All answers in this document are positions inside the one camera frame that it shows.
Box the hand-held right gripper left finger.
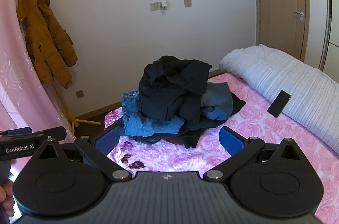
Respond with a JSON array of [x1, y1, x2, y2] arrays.
[[31, 127, 133, 182]]

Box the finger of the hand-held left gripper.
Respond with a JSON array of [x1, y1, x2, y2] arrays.
[[39, 127, 67, 141]]

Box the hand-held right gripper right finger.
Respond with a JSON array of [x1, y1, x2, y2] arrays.
[[203, 127, 302, 182]]

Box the black pants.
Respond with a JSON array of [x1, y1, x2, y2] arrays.
[[138, 55, 212, 125]]

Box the person's left hand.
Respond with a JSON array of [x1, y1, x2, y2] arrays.
[[0, 185, 14, 217]]

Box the yellow coat rack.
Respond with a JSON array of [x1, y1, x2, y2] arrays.
[[53, 85, 102, 132]]

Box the pink floral blanket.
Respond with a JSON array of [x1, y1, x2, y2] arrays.
[[104, 73, 339, 224]]

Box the dark cloth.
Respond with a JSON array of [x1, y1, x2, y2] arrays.
[[114, 93, 247, 149]]

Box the blue denim jeans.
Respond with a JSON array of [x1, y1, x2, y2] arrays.
[[200, 82, 234, 121]]

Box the light blue jeans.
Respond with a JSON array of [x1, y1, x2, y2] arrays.
[[122, 91, 185, 138]]

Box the black phone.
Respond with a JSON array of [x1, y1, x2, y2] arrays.
[[267, 90, 292, 118]]

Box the white striped mattress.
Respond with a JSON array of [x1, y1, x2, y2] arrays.
[[219, 44, 339, 156]]

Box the pink curtain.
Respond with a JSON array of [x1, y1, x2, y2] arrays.
[[0, 0, 77, 140]]

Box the brown padded jacket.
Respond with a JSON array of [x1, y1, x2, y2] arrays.
[[16, 0, 78, 89]]

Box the brown wooden cabinet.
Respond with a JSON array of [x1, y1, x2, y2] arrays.
[[250, 0, 311, 61]]

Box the white wardrobe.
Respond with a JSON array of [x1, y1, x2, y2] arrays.
[[322, 0, 339, 74]]

